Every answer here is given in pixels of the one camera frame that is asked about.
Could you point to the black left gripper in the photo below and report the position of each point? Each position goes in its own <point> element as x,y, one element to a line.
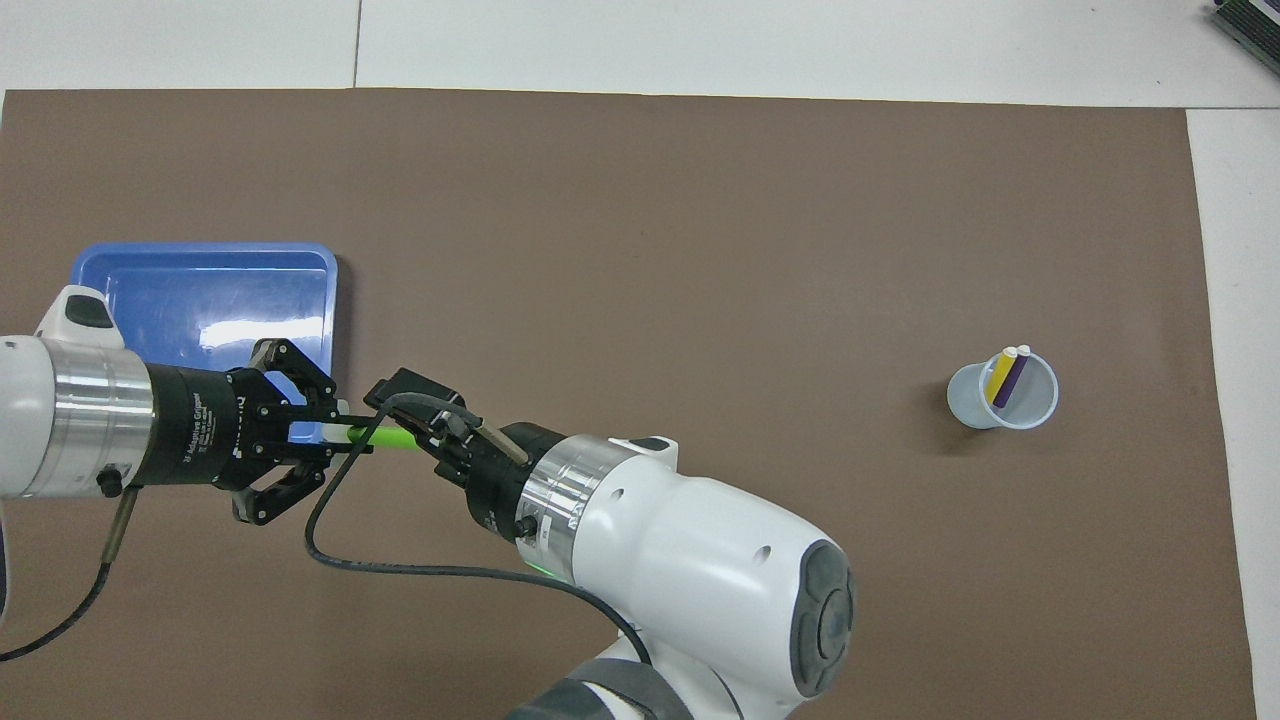
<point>195,430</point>

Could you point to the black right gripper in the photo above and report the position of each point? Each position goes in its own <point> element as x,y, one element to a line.
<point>505,480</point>

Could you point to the green pen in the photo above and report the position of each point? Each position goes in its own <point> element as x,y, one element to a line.
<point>395,438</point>

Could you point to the yellow pen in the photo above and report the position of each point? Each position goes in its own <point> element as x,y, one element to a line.
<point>998,378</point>

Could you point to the purple pen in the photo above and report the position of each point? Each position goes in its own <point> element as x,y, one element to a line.
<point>1012,385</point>

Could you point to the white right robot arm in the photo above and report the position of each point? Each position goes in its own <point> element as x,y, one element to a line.
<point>700,570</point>

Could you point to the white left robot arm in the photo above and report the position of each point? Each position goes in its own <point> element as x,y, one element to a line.
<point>60,420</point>

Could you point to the blue plastic tray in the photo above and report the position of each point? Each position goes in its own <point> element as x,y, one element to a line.
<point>220,290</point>

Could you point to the brown table mat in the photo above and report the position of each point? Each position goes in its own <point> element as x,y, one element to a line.
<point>700,250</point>

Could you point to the translucent plastic cup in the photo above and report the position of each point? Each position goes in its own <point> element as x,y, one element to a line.
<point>965,400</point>

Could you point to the dark ribbed device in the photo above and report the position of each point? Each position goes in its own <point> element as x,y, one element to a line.
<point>1250,25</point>

